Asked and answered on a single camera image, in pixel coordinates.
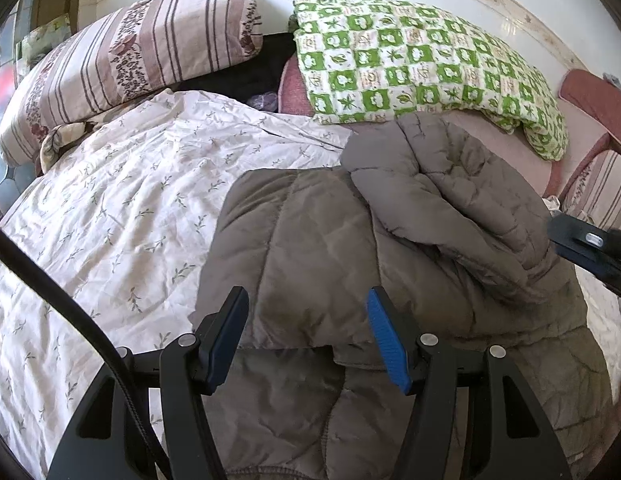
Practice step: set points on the green floral cushion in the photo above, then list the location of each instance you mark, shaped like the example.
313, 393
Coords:
43, 35

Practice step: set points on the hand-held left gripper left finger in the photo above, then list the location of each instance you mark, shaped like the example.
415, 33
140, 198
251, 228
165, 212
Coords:
223, 340

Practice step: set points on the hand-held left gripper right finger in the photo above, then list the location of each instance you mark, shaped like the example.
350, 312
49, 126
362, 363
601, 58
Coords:
388, 345

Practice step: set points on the stained glass window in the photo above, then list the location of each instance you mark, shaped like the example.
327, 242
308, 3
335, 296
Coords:
5, 85

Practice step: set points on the striped floral pillow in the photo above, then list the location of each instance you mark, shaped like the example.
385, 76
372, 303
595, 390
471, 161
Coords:
115, 60
600, 185

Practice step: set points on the dark cloth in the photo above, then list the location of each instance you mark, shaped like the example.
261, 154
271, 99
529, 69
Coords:
230, 85

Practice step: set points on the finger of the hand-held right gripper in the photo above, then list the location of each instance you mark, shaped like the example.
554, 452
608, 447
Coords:
570, 240

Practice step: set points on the cream leaf-print cloth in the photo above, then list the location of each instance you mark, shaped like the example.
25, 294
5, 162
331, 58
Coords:
65, 135

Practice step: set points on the small grey object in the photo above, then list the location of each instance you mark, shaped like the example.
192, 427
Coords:
612, 78

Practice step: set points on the green white checked pillow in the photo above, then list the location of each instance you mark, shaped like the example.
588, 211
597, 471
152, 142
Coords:
415, 60

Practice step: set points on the purple cloth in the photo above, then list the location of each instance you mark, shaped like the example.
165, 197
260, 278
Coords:
263, 101

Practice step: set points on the grey-brown puffer jacket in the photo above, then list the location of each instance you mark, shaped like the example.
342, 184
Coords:
315, 240

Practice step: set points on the white leaf-print duvet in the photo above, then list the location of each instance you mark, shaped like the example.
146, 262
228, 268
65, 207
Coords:
115, 220

